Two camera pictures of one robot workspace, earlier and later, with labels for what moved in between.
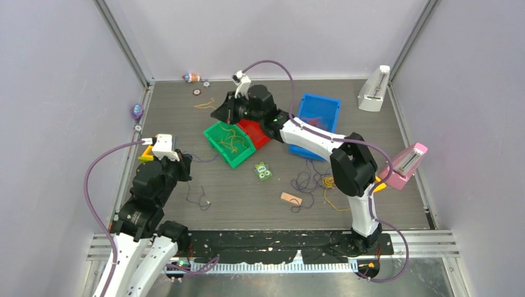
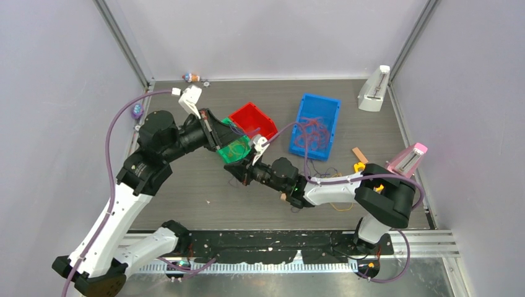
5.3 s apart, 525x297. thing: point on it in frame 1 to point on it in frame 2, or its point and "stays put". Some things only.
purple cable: [202, 206] to [245, 133]
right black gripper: [226, 111] to [242, 170]
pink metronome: [405, 165] stays put
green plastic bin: [231, 141] stays put
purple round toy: [137, 111] stays put
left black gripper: [184, 164] to [217, 133]
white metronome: [371, 94] stays put
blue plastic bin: [319, 114] stays put
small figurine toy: [190, 78] stays put
